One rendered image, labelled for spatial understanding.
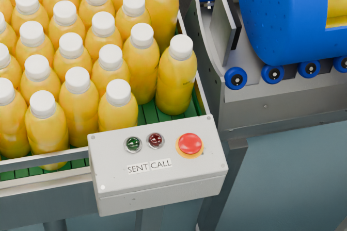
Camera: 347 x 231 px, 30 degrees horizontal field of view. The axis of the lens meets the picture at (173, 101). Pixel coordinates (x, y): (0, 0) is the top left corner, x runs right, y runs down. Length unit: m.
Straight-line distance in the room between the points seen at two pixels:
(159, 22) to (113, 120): 0.24
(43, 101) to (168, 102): 0.27
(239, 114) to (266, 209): 0.91
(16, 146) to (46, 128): 0.12
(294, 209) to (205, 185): 1.20
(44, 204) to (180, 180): 0.36
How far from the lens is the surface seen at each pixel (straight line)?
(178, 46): 1.10
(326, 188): 2.27
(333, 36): 1.15
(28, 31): 1.12
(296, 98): 1.34
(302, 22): 1.10
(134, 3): 1.15
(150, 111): 1.25
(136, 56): 1.13
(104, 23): 1.12
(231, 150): 1.55
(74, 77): 1.06
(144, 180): 0.97
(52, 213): 1.30
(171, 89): 1.17
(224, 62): 1.28
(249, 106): 1.30
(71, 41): 1.10
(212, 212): 1.91
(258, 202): 2.19
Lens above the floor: 1.98
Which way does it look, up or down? 59 degrees down
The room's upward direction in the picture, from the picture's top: 9 degrees clockwise
